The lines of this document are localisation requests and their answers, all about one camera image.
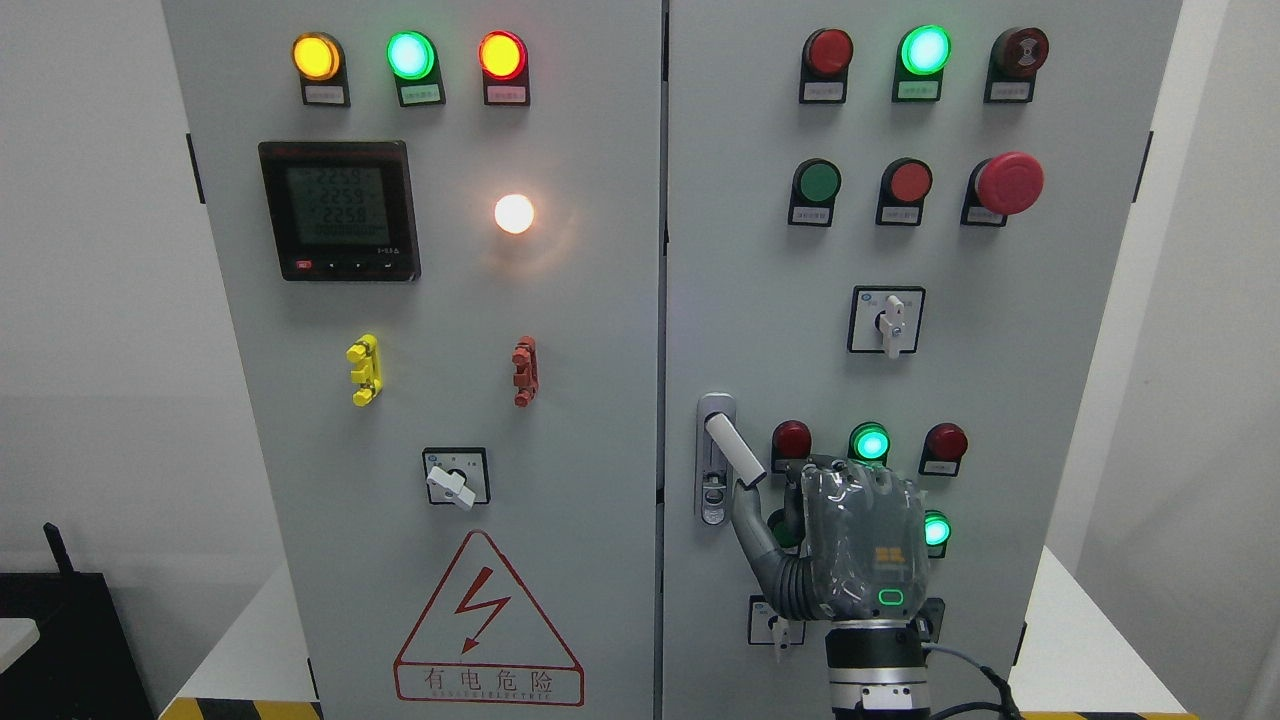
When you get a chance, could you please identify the green indicator light top left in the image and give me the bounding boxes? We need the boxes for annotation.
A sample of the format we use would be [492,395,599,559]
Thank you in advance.
[385,29,445,108]

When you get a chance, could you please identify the silver door latch handle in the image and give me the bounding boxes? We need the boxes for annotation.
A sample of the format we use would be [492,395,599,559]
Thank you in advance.
[695,393,767,525]

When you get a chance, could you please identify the dark red light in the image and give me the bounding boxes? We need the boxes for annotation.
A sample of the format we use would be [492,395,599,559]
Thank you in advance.
[918,421,969,477]
[771,419,812,473]

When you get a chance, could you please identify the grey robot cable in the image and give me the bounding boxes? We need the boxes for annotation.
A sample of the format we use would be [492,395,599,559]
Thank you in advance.
[920,643,1023,720]

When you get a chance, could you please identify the black rotary switch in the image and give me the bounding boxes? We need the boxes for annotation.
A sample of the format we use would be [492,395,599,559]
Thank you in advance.
[913,597,946,643]

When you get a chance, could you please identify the red terminal connector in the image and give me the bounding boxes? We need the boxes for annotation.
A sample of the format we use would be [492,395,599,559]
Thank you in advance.
[511,334,539,407]

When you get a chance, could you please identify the grey left cabinet door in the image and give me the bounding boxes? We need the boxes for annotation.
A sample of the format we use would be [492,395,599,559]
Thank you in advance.
[163,1,663,719]

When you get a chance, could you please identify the white selector switch left door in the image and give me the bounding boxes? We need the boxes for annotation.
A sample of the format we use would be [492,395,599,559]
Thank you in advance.
[422,447,492,510]

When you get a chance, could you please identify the green push button upper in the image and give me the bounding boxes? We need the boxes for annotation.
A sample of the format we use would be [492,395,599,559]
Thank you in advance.
[787,158,842,227]

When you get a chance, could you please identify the white selector switch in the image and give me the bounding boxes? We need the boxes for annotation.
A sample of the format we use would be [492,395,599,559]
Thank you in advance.
[748,594,806,664]
[846,284,925,359]

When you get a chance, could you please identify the dark red buzzer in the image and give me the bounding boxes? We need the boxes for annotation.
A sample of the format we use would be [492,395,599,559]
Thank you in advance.
[984,26,1050,104]

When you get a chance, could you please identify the white selector switch upper right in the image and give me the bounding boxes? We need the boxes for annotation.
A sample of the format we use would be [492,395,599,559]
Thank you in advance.
[846,284,925,359]

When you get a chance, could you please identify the white glowing indicator light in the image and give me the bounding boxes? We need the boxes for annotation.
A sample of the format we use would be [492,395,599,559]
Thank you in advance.
[493,193,536,234]

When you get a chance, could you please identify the green light row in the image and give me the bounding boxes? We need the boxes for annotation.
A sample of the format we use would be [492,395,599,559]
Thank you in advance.
[891,24,952,102]
[847,421,891,465]

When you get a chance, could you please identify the yellow indicator light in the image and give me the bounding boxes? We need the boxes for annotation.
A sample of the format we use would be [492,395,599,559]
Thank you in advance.
[291,32,349,108]

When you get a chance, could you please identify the grey right cabinet door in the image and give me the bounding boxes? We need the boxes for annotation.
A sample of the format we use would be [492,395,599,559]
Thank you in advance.
[660,1,1181,719]

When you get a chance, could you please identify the green light middle row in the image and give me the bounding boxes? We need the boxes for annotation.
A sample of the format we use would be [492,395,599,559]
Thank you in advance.
[847,421,891,465]

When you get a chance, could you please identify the dark red light middle left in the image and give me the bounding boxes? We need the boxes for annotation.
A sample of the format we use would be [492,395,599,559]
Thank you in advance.
[771,419,812,473]

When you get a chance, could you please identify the red indicator light top left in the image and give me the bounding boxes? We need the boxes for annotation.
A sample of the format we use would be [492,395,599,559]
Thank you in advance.
[477,29,531,106]

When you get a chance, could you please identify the white selector switch lower right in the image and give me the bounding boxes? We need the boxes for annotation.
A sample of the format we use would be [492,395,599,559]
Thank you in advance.
[748,594,806,664]

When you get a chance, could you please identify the green push button lower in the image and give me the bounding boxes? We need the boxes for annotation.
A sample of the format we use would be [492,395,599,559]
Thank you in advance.
[765,509,804,555]

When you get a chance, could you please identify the dark red light middle right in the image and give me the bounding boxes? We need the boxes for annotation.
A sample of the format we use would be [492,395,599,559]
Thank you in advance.
[918,421,969,477]

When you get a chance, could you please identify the yellow terminal connector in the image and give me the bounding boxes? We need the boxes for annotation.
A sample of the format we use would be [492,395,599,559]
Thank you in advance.
[346,333,383,407]

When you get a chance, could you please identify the green light top right row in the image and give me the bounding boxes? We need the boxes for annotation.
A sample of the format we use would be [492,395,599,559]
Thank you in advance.
[891,24,952,102]

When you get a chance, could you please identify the black digital power meter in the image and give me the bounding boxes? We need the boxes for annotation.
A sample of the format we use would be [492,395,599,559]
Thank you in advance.
[259,140,420,282]

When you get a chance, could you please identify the red light top right row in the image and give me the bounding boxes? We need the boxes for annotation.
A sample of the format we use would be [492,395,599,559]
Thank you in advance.
[797,27,854,104]

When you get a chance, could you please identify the grey cabinet door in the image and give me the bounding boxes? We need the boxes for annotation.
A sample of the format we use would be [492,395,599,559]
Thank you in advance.
[660,1,1181,719]
[163,1,663,719]

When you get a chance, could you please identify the black box with antenna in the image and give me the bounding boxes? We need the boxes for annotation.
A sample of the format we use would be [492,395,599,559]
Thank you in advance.
[1,523,156,719]

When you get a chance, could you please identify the green lit button lower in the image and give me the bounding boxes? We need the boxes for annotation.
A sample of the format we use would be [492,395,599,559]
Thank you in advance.
[923,509,954,559]

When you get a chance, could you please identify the green push button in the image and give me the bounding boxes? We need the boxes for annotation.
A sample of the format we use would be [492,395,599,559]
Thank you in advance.
[765,509,804,555]
[787,158,842,227]

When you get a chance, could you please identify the red push button upper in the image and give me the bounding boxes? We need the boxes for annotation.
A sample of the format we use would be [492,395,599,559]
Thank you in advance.
[876,158,933,225]

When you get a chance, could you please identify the red electric warning sticker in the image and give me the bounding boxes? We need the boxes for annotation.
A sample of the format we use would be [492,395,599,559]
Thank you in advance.
[393,529,585,707]

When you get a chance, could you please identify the red emergency stop button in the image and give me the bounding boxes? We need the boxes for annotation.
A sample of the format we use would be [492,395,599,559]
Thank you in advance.
[960,151,1044,228]

